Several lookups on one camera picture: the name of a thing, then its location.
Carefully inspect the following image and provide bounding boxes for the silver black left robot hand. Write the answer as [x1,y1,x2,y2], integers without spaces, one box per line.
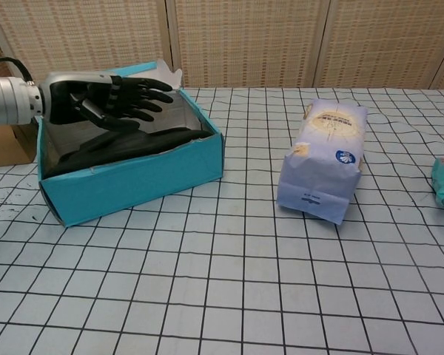
[38,71,175,132]

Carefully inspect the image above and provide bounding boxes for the blue cardboard shoe box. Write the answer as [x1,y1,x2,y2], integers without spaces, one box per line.
[38,60,225,227]

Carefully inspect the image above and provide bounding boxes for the brown paper bag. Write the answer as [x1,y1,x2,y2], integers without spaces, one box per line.
[0,124,38,167]

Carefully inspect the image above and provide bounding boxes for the woven bamboo folding screen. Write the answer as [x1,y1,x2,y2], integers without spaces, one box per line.
[0,0,444,90]

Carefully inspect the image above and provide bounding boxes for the light blue checked tablecloth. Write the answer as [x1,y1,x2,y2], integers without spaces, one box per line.
[0,86,444,355]

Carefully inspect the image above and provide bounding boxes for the pale blue paper bag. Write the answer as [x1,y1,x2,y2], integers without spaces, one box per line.
[275,98,369,226]

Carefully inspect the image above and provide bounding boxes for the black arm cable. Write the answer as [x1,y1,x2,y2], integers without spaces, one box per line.
[0,57,34,84]

